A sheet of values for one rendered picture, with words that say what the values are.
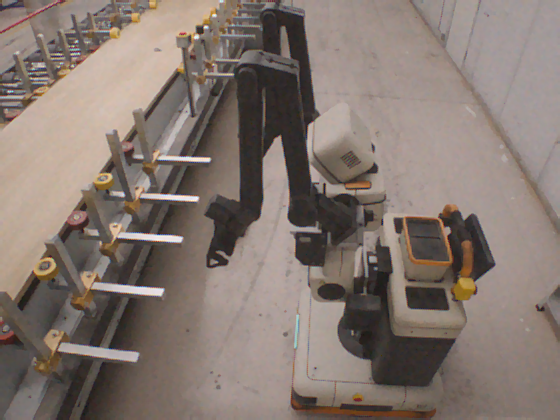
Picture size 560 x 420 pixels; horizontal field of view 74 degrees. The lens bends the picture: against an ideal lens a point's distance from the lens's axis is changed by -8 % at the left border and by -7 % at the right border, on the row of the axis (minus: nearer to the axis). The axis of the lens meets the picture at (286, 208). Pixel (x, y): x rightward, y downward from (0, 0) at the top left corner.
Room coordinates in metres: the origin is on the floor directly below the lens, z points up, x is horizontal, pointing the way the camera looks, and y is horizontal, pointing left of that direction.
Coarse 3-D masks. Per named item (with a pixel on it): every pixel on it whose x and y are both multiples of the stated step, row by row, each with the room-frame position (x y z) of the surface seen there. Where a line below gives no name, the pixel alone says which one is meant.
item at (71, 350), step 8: (16, 344) 0.56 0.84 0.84; (64, 344) 0.58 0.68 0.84; (72, 344) 0.58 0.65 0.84; (64, 352) 0.55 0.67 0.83; (72, 352) 0.55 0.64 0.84; (80, 352) 0.55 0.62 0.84; (88, 352) 0.55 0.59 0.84; (96, 352) 0.56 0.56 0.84; (104, 352) 0.56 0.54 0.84; (112, 352) 0.56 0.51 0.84; (120, 352) 0.56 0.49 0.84; (128, 352) 0.56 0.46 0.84; (96, 360) 0.54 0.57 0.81; (104, 360) 0.54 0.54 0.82; (112, 360) 0.54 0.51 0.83; (120, 360) 0.54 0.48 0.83; (128, 360) 0.54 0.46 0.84; (136, 360) 0.54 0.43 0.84
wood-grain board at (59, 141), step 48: (192, 0) 4.44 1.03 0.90; (144, 48) 2.96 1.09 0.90; (192, 48) 2.95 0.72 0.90; (48, 96) 2.16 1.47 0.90; (96, 96) 2.14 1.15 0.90; (144, 96) 2.13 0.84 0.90; (0, 144) 1.61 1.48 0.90; (48, 144) 1.61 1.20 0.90; (96, 144) 1.60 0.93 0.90; (0, 192) 1.23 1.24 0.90; (48, 192) 1.23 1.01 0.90; (0, 240) 0.95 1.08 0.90; (0, 288) 0.73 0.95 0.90
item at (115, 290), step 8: (56, 280) 0.83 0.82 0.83; (64, 280) 0.83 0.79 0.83; (56, 288) 0.81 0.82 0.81; (64, 288) 0.81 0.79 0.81; (96, 288) 0.80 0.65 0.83; (104, 288) 0.81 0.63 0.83; (112, 288) 0.81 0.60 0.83; (120, 288) 0.81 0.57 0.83; (128, 288) 0.81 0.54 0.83; (136, 288) 0.81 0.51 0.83; (144, 288) 0.81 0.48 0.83; (152, 288) 0.81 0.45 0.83; (120, 296) 0.79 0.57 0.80; (128, 296) 0.79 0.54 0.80; (136, 296) 0.79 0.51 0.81; (144, 296) 0.79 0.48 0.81; (152, 296) 0.79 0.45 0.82; (160, 296) 0.78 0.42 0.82
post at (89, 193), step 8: (88, 184) 1.03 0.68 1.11; (88, 192) 1.01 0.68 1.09; (96, 192) 1.04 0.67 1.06; (88, 200) 1.01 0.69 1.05; (96, 200) 1.03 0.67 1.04; (88, 208) 1.01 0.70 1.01; (96, 208) 1.01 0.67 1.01; (96, 216) 1.01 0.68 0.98; (104, 216) 1.04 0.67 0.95; (96, 224) 1.01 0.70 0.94; (104, 224) 1.02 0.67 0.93; (104, 232) 1.01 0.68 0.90; (104, 240) 1.01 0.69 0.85; (112, 256) 1.01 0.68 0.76; (120, 256) 1.04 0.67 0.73
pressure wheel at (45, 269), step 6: (48, 258) 0.86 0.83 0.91; (36, 264) 0.83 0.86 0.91; (42, 264) 0.84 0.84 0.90; (48, 264) 0.84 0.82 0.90; (54, 264) 0.84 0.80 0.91; (36, 270) 0.81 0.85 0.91; (42, 270) 0.81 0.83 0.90; (48, 270) 0.81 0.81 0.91; (54, 270) 0.82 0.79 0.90; (42, 276) 0.79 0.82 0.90; (48, 276) 0.79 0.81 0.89; (54, 276) 0.81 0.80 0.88
